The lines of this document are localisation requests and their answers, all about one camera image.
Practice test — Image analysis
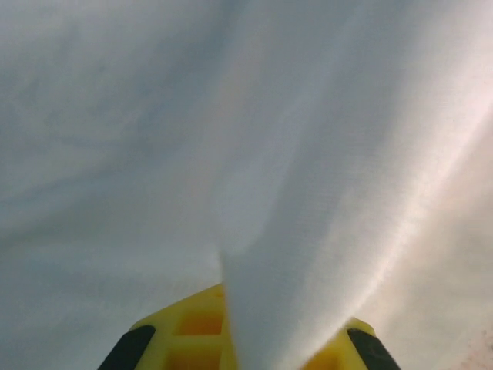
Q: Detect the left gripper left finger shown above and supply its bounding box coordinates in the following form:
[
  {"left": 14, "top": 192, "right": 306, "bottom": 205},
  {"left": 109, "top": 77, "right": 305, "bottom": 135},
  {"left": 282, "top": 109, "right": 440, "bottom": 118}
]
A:
[{"left": 98, "top": 283, "right": 240, "bottom": 370}]

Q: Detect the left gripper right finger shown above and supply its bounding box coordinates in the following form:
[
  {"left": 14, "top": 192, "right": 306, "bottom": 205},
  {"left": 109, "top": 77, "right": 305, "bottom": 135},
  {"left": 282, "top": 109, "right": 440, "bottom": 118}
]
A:
[{"left": 304, "top": 316, "right": 404, "bottom": 370}]

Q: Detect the white t-shirt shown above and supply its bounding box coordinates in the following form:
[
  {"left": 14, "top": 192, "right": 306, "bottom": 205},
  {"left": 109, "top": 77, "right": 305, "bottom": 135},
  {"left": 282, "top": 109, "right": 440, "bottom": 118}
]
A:
[{"left": 0, "top": 0, "right": 493, "bottom": 370}]

